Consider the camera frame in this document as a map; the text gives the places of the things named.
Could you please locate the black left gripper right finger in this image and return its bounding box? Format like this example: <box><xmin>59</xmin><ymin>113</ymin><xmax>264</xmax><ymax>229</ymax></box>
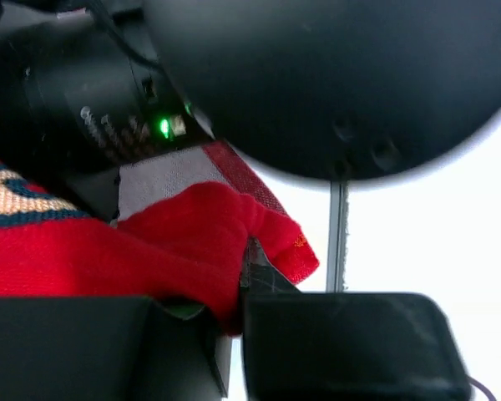
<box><xmin>240</xmin><ymin>240</ymin><xmax>472</xmax><ymax>400</ymax></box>

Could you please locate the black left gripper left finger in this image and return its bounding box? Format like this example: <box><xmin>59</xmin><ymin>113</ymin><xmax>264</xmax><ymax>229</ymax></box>
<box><xmin>0</xmin><ymin>297</ymin><xmax>231</xmax><ymax>400</ymax></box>

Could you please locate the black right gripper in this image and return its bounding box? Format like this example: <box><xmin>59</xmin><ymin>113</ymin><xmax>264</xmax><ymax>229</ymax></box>
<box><xmin>0</xmin><ymin>1</ymin><xmax>210</xmax><ymax>221</ymax></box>

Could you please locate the red patterned pillowcase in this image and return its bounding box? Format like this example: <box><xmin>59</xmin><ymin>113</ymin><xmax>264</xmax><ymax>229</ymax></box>
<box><xmin>0</xmin><ymin>143</ymin><xmax>319</xmax><ymax>335</ymax></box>

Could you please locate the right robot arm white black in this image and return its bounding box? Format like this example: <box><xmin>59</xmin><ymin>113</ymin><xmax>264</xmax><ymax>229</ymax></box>
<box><xmin>0</xmin><ymin>0</ymin><xmax>501</xmax><ymax>220</ymax></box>

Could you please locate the aluminium table frame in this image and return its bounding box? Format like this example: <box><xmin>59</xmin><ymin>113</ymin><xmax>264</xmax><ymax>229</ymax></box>
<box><xmin>326</xmin><ymin>182</ymin><xmax>348</xmax><ymax>292</ymax></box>

